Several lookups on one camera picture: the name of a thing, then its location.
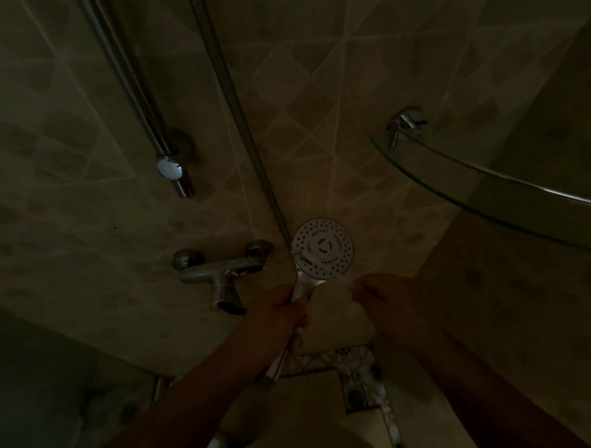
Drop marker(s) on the person's left fingers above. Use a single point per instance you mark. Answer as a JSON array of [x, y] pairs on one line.
[[295, 314]]

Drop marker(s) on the chrome shelf guard rail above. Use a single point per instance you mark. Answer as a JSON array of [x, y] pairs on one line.
[[498, 175]]

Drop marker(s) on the person's right hand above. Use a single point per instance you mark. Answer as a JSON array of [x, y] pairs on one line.
[[399, 309]]

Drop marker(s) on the glass corner shelf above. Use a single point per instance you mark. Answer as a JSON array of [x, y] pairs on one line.
[[461, 194]]

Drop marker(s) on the white handheld shower head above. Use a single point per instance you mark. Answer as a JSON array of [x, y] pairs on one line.
[[323, 247]]

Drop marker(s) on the person's left forearm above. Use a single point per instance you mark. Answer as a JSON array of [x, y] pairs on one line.
[[194, 397]]

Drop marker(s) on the person's right forearm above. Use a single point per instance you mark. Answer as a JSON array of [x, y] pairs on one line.
[[485, 397]]

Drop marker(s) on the person's left hand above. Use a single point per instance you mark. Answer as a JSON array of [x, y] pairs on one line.
[[265, 323]]

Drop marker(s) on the chrome wall mixer faucet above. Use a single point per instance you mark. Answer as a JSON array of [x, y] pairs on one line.
[[217, 272]]

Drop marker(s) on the person's right fingers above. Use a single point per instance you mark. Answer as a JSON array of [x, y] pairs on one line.
[[369, 290]]

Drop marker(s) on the chrome shower slide rail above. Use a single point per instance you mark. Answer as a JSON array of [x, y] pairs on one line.
[[134, 87]]

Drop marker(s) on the chrome shelf bracket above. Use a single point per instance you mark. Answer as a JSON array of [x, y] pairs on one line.
[[406, 121]]

